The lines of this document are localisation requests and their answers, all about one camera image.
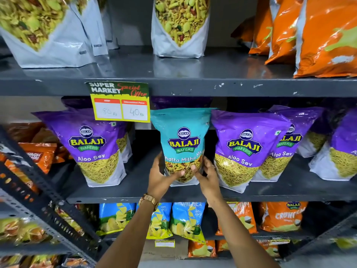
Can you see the purple sev snack packet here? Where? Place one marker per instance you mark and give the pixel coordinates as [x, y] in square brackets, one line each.
[316, 142]
[89, 147]
[340, 153]
[245, 147]
[295, 136]
[124, 145]

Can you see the person's right hand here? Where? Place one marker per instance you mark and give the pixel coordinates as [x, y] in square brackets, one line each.
[209, 184]

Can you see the pile of orange snack packets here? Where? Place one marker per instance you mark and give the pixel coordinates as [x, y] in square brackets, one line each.
[25, 131]

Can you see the person's left thumb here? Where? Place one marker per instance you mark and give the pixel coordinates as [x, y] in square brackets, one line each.
[176, 175]

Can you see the yellow orange snack packets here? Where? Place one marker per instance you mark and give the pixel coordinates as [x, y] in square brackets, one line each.
[25, 230]

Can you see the person's left hand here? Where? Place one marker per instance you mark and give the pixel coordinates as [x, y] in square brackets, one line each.
[157, 182]

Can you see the gold wristwatch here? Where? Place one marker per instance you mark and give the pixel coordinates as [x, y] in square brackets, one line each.
[149, 199]

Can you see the brown cardboard box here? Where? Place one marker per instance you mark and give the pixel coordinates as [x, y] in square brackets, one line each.
[164, 253]

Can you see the small yellow shelf label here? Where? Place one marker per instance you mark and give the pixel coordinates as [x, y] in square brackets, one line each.
[279, 241]
[164, 243]

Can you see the person's right forearm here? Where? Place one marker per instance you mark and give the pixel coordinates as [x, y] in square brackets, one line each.
[237, 234]

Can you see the orange nacho packet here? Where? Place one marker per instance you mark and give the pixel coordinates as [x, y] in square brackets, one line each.
[40, 156]

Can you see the white snack mix packet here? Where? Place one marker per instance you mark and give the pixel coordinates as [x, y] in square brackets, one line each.
[110, 27]
[41, 30]
[92, 27]
[181, 25]

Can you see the small orange chips packet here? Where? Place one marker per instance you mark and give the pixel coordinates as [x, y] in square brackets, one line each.
[269, 249]
[202, 249]

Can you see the grey slotted side rack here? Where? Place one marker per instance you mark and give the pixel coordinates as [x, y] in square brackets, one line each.
[36, 189]

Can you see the orange snack packet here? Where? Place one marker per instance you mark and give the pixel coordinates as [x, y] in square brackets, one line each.
[245, 32]
[283, 33]
[326, 39]
[262, 27]

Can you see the grey metal shelf rack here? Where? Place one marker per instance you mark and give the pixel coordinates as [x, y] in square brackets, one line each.
[195, 78]

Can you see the person's left forearm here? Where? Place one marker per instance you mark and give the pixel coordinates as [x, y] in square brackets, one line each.
[131, 234]

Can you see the person's right thumb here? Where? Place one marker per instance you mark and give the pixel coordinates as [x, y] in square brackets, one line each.
[196, 170]

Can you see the blue chips packet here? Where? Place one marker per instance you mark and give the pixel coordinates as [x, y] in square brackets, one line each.
[114, 217]
[188, 220]
[160, 220]

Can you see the teal snack mix packet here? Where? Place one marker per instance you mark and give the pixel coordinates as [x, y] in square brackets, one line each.
[182, 133]

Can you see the yellow green price sign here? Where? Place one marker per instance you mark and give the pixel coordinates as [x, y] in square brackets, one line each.
[120, 100]

